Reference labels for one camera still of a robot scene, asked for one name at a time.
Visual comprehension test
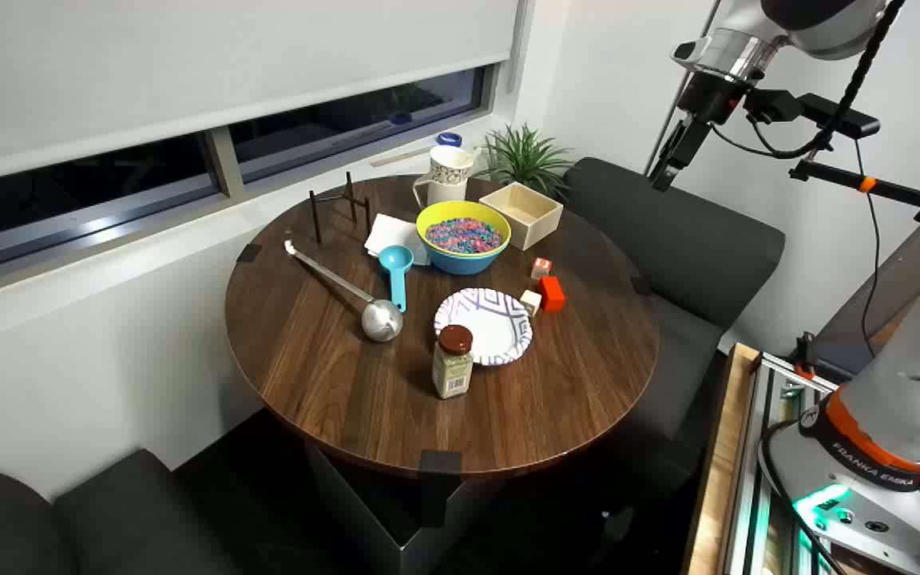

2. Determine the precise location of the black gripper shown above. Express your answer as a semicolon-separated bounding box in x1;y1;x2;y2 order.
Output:
645;67;755;195

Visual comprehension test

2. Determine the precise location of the light wooden box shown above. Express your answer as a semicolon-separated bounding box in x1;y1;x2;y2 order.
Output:
476;178;570;257

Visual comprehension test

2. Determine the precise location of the orange block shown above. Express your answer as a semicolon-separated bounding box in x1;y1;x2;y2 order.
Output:
537;272;572;316

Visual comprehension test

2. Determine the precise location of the dark grey sofa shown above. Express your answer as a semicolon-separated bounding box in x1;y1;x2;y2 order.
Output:
0;444;320;575
556;154;790;509

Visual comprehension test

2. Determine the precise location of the green potted plant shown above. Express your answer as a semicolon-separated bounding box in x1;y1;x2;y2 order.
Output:
481;120;574;202

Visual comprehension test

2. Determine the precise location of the white pitcher blue lid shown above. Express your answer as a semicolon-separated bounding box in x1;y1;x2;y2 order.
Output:
408;132;483;212

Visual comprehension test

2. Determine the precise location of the yellow blue bowl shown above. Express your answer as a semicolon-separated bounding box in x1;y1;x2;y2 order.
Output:
412;198;515;282

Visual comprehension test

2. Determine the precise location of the patterned paper plate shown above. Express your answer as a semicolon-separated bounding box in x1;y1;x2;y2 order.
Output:
431;284;537;372

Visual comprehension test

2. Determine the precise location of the blue measuring scoop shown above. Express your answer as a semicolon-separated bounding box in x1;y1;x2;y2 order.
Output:
375;243;420;316

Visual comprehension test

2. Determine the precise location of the white folded napkin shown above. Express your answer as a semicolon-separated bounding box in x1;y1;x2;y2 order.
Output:
360;212;435;267

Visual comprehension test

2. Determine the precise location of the spice jar brown lid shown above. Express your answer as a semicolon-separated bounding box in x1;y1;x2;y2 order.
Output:
429;322;481;401

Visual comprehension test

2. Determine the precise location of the wooden edged robot cart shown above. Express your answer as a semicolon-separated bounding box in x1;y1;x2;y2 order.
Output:
683;338;920;575

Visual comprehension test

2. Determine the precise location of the metal ladle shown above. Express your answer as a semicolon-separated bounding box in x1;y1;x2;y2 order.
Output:
277;233;408;349

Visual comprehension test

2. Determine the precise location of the black peg rack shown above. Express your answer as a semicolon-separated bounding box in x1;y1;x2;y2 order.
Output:
304;167;378;246

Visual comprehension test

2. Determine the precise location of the round wooden table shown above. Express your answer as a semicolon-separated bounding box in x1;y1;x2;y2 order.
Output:
223;173;662;480

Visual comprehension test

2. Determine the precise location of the white roller blind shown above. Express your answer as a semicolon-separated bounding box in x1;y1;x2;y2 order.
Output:
0;0;525;193

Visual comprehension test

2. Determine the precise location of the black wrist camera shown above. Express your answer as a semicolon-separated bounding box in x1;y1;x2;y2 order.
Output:
744;85;886;145

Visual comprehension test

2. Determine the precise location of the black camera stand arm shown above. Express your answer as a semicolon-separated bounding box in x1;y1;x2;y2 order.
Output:
786;0;920;216

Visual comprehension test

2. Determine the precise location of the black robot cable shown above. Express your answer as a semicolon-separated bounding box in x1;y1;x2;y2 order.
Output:
846;134;888;360

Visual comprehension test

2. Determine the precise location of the dark table pedestal base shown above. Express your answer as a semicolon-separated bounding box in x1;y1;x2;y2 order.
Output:
304;439;511;575

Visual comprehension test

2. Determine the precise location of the dark window with frame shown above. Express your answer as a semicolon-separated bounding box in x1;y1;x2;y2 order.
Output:
0;61;508;288

